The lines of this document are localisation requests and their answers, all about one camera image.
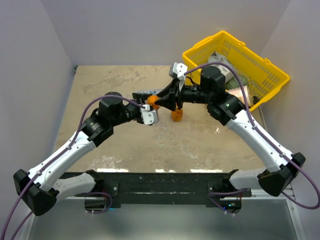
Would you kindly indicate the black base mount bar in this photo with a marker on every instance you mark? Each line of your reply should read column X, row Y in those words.
column 133, row 188

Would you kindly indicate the teal toothpaste box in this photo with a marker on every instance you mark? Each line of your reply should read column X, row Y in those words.
column 150, row 91

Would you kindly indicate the yellow plastic basket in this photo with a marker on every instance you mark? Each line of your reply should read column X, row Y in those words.
column 265, row 79

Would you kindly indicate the green round netted item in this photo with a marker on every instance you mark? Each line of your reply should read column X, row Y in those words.
column 233, row 83

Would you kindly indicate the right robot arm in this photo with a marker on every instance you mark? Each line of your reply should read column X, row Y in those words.
column 226, row 108

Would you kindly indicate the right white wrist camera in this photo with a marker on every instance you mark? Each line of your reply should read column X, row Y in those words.
column 178, row 71

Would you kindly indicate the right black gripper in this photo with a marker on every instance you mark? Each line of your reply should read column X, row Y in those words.
column 169, row 102

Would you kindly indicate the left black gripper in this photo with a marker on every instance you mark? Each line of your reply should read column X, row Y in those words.
column 139, row 97

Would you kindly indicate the orange bottle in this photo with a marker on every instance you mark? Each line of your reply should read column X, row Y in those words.
column 151, row 100
column 177, row 115

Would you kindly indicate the pink cup package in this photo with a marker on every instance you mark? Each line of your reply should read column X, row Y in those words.
column 238, row 93

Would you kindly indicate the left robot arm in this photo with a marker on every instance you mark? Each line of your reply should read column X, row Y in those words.
column 41, row 187

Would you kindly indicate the orange cap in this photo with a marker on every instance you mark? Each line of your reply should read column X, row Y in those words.
column 156, row 98

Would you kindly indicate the aluminium rail frame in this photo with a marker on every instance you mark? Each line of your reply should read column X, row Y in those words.
column 138, row 216

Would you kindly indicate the grey pouch with label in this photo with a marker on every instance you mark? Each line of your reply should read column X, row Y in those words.
column 225, row 66

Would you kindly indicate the small black item in basket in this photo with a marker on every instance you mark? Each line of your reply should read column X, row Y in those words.
column 255, row 100

